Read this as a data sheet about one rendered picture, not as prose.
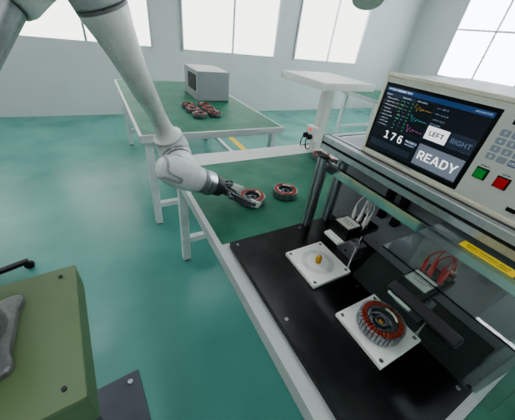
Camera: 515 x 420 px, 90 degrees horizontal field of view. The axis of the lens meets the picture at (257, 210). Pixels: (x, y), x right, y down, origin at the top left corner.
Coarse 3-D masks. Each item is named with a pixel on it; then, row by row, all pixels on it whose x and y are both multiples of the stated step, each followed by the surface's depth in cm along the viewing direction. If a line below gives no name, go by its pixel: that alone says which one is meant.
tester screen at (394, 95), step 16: (400, 96) 62; (416, 96) 59; (384, 112) 67; (400, 112) 63; (416, 112) 60; (432, 112) 57; (448, 112) 54; (464, 112) 52; (480, 112) 50; (496, 112) 48; (384, 128) 68; (400, 128) 64; (416, 128) 61; (448, 128) 55; (464, 128) 52; (480, 128) 50; (368, 144) 73; (416, 144) 61; (432, 144) 58; (464, 160) 53
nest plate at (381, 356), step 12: (348, 312) 68; (348, 324) 65; (360, 336) 63; (408, 336) 65; (372, 348) 61; (384, 348) 61; (396, 348) 62; (408, 348) 62; (372, 360) 59; (384, 360) 59
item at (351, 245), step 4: (356, 240) 87; (340, 244) 89; (344, 244) 88; (348, 244) 86; (352, 244) 85; (356, 244) 85; (364, 244) 86; (340, 248) 90; (344, 248) 88; (348, 248) 86; (352, 248) 85; (360, 248) 84; (364, 248) 85; (344, 252) 88; (348, 252) 87; (352, 252) 85; (356, 252) 84; (360, 252) 86; (348, 256) 87; (356, 256) 86; (360, 256) 87; (352, 260) 86
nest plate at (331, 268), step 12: (288, 252) 85; (300, 252) 85; (312, 252) 86; (324, 252) 86; (300, 264) 81; (312, 264) 81; (324, 264) 82; (336, 264) 83; (312, 276) 77; (324, 276) 78; (336, 276) 78
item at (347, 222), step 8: (344, 216) 81; (336, 224) 78; (344, 224) 77; (352, 224) 78; (360, 224) 78; (368, 224) 83; (328, 232) 80; (336, 232) 79; (344, 232) 76; (352, 232) 77; (360, 232) 78; (368, 232) 81; (336, 240) 77; (344, 240) 77; (352, 240) 87; (360, 240) 84
